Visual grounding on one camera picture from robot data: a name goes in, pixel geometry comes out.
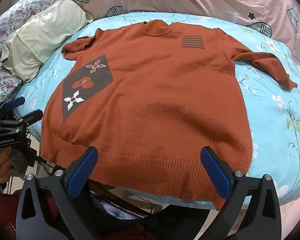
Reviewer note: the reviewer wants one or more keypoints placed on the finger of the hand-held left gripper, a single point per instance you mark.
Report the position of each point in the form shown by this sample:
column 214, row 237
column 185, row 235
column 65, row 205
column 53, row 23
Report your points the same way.
column 33, row 117
column 16, row 103

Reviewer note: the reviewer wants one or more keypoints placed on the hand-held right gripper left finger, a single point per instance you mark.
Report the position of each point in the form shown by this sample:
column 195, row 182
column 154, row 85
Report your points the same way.
column 83, row 170

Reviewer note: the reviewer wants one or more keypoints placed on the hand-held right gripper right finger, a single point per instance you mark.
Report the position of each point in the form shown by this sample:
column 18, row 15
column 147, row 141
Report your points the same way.
column 215, row 171

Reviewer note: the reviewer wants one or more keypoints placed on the orange knitted sweater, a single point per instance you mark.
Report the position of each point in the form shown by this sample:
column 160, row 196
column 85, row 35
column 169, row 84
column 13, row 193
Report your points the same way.
column 152, row 92

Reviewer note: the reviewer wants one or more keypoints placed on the person's left hand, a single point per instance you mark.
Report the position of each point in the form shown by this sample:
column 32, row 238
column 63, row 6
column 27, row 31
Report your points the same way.
column 3, row 162

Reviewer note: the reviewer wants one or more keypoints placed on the shiny silver sheet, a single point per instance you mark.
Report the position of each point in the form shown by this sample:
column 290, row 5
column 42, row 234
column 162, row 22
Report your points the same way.
column 115, row 205

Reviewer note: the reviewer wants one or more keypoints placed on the cream pillow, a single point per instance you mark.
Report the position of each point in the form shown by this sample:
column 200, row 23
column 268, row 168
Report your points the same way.
column 45, row 35

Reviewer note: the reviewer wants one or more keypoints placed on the blue floral bedsheet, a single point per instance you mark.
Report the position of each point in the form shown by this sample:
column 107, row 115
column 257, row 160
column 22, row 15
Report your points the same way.
column 277, row 130

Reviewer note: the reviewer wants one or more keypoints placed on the person's red fleece clothing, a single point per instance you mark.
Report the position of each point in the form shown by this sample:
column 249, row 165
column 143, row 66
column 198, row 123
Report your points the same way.
column 2, row 212

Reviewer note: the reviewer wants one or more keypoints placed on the white quilt with pink flowers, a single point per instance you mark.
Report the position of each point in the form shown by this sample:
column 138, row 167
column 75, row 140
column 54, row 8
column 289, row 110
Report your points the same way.
column 20, row 7

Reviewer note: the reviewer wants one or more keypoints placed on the pink quilt with plaid hearts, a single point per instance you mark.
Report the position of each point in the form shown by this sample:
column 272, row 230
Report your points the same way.
column 202, row 0

